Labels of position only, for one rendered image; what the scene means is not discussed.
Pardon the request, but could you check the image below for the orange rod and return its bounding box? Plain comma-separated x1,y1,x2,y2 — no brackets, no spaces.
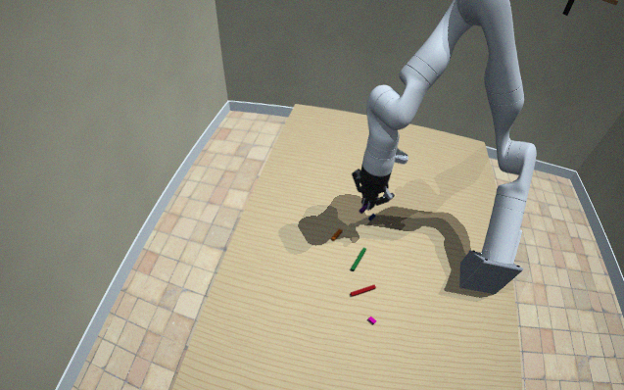
331,228,342,241

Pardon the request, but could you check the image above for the green rod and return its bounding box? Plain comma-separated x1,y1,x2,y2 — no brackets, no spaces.
351,247,366,271

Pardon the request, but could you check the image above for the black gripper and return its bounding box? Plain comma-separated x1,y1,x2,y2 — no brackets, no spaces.
352,166,395,211

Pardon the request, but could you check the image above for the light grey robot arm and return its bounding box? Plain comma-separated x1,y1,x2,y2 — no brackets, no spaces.
362,0,537,264

